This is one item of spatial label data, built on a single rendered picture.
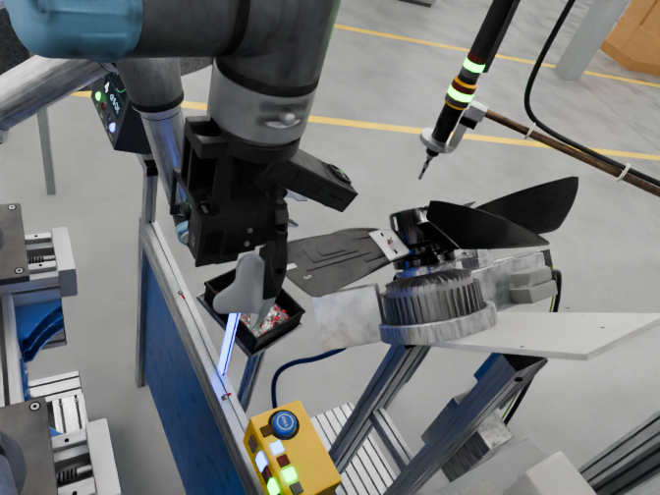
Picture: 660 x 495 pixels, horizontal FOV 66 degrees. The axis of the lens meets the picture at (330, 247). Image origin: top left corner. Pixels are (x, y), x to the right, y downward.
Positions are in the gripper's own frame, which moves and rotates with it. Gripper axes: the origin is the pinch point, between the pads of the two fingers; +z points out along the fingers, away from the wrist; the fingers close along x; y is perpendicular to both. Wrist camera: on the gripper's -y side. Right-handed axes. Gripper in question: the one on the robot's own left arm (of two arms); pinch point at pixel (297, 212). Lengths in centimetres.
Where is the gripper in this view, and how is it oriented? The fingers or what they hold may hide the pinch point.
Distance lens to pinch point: 113.5
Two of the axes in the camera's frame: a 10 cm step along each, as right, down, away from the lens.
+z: 8.9, 4.5, -1.1
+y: 3.4, -4.6, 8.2
